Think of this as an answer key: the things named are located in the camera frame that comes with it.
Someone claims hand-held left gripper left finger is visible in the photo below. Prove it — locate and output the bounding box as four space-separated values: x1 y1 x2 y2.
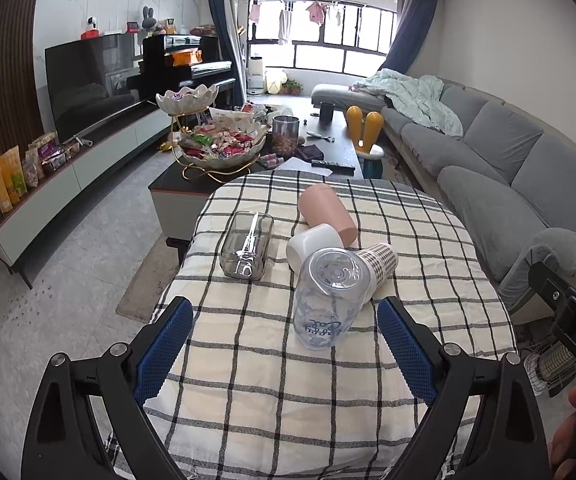
20 296 195 480

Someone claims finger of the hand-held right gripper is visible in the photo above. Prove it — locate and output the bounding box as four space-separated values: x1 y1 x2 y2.
528 261 576 318

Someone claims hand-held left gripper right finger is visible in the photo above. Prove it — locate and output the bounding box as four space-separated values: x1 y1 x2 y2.
378 296 551 480

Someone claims clear printed plastic cup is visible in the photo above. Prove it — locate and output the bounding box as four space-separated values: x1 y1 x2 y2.
293 247 375 351

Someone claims plaid paper cup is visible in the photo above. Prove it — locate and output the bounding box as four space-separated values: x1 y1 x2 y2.
355 242 399 302

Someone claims white cup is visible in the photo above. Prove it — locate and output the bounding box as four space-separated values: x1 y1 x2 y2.
286 224 345 271

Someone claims pink cup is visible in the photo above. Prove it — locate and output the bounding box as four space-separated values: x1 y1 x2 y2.
298 184 357 250

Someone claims electric heater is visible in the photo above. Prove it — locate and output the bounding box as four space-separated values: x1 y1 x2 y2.
520 336 576 399

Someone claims beige floor rug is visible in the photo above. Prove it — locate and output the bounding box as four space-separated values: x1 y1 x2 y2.
116 232 189 324

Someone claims black-checked white tablecloth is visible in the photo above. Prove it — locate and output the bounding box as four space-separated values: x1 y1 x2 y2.
103 170 516 480

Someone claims clear rectangular glass container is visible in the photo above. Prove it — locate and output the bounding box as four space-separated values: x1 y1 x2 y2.
219 211 275 281

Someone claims grey sofa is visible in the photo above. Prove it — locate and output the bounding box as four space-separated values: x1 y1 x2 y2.
311 76 576 321

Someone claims dark coffee table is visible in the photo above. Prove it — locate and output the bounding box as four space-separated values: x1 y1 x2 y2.
148 105 365 266

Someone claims black remote control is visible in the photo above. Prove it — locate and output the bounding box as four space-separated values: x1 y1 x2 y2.
311 158 357 172

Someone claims long television cabinet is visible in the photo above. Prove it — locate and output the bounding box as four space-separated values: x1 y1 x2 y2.
0 107 175 291

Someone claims tiered candy dish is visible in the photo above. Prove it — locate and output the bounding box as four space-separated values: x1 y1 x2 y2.
155 85 273 187

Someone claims white paper sheet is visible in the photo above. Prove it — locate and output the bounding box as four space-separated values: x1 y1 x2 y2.
277 156 337 179

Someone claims light green blanket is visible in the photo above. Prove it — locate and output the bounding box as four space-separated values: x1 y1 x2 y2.
352 70 464 139

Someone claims row of snack packets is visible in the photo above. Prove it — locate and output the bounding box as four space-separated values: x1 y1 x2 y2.
0 131 82 217

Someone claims yellow rabbit-ear stool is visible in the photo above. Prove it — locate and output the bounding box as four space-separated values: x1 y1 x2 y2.
346 105 386 181

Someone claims clear jar of nuts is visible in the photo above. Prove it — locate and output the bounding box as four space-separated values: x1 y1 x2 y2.
273 116 301 158

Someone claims flat-screen television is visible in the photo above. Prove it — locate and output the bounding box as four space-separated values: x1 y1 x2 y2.
44 34 145 145

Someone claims black upright piano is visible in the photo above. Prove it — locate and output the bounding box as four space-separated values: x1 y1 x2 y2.
139 34 239 109

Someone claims blue curtain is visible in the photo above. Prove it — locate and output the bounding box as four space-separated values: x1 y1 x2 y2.
204 0 249 107
378 0 442 77

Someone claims white air purifier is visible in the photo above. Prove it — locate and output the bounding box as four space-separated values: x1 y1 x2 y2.
247 57 265 95

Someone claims orange box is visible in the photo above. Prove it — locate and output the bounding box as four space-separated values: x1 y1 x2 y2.
165 47 204 68

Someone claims large window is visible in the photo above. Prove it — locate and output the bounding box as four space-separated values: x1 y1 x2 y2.
244 0 397 77

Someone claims grey rabbit plush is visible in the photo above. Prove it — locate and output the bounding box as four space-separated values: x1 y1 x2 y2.
141 6 158 39

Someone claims white hanging garment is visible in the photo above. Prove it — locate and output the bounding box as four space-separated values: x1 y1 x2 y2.
277 9 294 46

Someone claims white security camera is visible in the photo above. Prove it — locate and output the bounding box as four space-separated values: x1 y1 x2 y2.
80 15 105 41

